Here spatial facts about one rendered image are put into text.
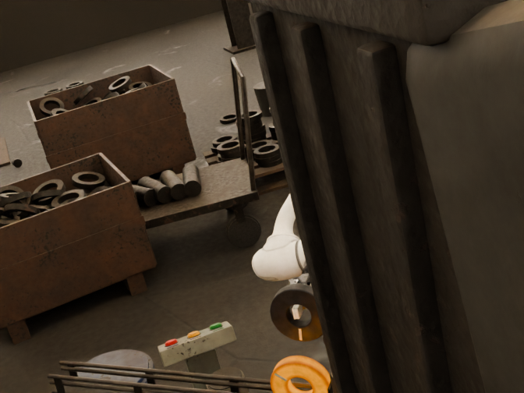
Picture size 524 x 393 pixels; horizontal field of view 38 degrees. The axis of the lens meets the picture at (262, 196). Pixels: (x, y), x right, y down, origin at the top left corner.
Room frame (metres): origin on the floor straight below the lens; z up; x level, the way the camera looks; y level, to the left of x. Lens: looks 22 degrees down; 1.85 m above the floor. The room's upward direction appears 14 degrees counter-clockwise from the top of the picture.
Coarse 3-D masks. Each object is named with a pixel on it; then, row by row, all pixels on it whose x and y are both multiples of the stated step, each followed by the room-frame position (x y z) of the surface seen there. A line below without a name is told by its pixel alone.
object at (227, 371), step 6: (228, 366) 2.01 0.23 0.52; (216, 372) 2.00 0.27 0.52; (222, 372) 1.99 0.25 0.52; (228, 372) 1.98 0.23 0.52; (234, 372) 1.97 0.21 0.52; (240, 372) 1.97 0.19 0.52; (210, 384) 1.94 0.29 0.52; (222, 390) 1.90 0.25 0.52; (228, 390) 1.90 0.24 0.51; (240, 390) 1.92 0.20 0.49; (246, 390) 1.94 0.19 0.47
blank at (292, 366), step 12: (288, 360) 1.58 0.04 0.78; (300, 360) 1.57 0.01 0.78; (312, 360) 1.57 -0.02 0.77; (276, 372) 1.58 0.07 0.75; (288, 372) 1.57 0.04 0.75; (300, 372) 1.56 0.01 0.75; (312, 372) 1.55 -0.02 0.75; (324, 372) 1.55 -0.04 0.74; (276, 384) 1.59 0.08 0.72; (288, 384) 1.58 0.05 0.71; (312, 384) 1.55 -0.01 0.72; (324, 384) 1.54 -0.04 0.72
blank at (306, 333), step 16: (288, 288) 1.68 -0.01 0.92; (304, 288) 1.67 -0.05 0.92; (272, 304) 1.69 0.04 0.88; (288, 304) 1.67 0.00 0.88; (304, 304) 1.65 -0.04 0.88; (272, 320) 1.69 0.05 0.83; (288, 320) 1.67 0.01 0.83; (304, 320) 1.69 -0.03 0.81; (288, 336) 1.67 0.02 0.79; (304, 336) 1.66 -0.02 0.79
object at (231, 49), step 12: (228, 0) 9.62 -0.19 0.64; (240, 0) 9.65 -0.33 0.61; (228, 12) 9.92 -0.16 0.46; (240, 12) 9.65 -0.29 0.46; (228, 24) 9.92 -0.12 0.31; (240, 24) 9.64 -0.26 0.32; (240, 36) 9.63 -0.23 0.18; (252, 36) 9.66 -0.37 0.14; (228, 48) 9.82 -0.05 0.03; (240, 48) 9.62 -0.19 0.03; (252, 48) 9.56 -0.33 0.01
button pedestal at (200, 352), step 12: (228, 324) 2.11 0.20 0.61; (204, 336) 2.06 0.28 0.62; (216, 336) 2.06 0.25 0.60; (228, 336) 2.07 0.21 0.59; (168, 348) 2.04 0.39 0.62; (180, 348) 2.04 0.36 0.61; (192, 348) 2.04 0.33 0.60; (204, 348) 2.05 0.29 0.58; (168, 360) 2.02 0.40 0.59; (180, 360) 2.03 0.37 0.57; (192, 360) 2.07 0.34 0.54; (204, 360) 2.07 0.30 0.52; (216, 360) 2.08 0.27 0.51; (192, 372) 2.06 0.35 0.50; (204, 372) 2.07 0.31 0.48; (204, 384) 2.07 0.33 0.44
